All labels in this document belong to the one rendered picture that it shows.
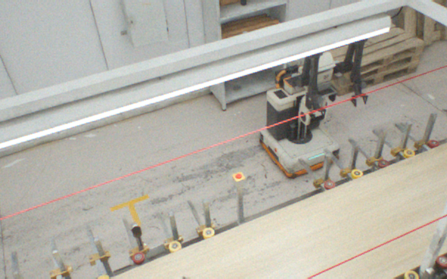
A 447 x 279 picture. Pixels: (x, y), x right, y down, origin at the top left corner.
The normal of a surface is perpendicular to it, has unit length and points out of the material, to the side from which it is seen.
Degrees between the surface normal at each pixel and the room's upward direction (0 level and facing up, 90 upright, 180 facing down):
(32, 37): 90
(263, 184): 0
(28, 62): 90
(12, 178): 0
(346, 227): 0
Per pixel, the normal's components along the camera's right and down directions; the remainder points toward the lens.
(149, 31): 0.41, 0.58
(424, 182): -0.06, -0.75
